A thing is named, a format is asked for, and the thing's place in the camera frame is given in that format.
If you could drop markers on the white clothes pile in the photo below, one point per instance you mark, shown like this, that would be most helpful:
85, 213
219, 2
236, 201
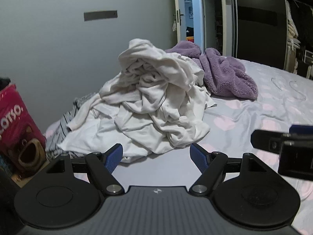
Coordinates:
156, 102

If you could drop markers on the grey pink-dotted bed sheet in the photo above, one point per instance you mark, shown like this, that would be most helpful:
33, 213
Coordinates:
256, 117

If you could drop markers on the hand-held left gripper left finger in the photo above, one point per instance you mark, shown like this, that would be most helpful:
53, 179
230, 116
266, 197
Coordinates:
113, 158

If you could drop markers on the grey striped garment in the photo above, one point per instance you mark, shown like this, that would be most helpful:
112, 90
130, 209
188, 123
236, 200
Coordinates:
61, 127

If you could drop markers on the dark wardrobe sliding door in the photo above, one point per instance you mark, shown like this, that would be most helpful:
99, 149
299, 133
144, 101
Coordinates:
259, 29

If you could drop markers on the purple fleece garment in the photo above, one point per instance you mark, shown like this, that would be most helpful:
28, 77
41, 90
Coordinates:
225, 78

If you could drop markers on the hanging white clothes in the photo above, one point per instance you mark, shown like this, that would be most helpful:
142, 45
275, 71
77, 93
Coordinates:
292, 29

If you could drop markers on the white door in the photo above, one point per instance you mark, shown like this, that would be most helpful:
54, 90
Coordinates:
178, 0

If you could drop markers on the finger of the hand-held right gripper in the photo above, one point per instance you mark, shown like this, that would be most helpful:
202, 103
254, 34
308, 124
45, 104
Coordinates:
265, 139

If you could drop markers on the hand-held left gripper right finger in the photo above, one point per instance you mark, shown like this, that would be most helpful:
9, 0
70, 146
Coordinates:
198, 158

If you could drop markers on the red Lotso bear bag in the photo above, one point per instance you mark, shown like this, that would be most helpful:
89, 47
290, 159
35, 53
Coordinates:
19, 132

